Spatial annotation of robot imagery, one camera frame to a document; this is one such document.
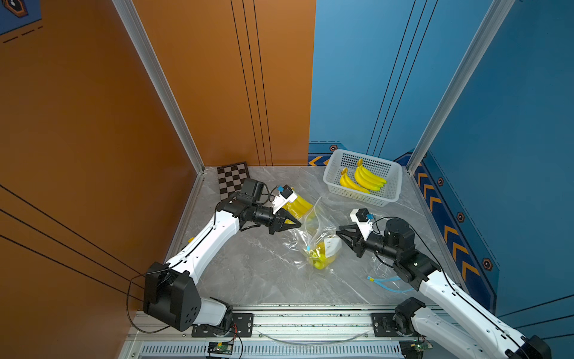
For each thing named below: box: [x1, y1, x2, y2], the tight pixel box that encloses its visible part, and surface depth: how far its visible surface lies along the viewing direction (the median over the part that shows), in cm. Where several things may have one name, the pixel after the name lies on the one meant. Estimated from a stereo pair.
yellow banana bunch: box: [354, 158, 388, 192], surface depth 114 cm
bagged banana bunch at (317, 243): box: [282, 195, 343, 271], surface depth 75 cm
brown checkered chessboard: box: [216, 161, 251, 201], surface depth 115 cm
